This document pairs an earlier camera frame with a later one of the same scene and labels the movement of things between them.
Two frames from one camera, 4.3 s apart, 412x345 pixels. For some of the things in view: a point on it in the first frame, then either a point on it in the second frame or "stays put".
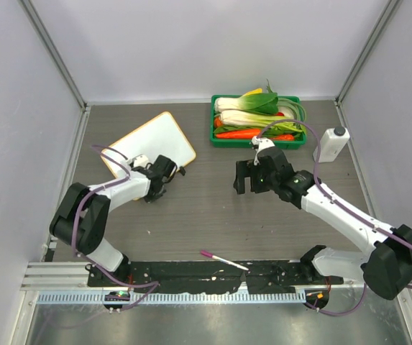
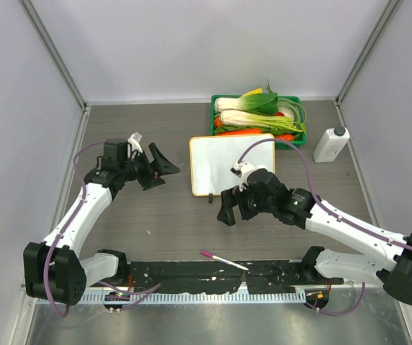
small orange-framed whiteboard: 162,136 → 211,158
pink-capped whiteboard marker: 208,254 stays put
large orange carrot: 242,134 stays put
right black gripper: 244,169 → 231,198
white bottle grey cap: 331,143 stays put
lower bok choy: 239,118 stays put
